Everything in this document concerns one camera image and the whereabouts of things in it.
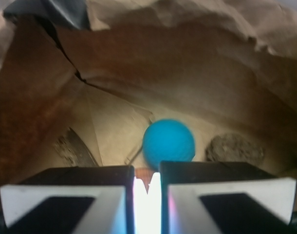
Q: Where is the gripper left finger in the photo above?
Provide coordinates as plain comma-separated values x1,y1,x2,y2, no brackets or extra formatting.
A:
0,166,135,234

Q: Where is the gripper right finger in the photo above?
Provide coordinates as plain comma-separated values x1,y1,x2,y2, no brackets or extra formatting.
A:
160,161,297,234

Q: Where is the blue foam ball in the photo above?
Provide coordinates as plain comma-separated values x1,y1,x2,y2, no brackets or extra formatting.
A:
142,119,196,170

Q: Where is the dark bark piece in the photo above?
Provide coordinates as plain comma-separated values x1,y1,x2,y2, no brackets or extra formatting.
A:
53,127,99,167

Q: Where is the brown rough rock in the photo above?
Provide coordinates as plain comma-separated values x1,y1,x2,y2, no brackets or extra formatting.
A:
205,133,265,165

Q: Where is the brown paper bag bin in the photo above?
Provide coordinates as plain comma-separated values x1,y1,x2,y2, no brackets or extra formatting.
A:
0,0,297,186

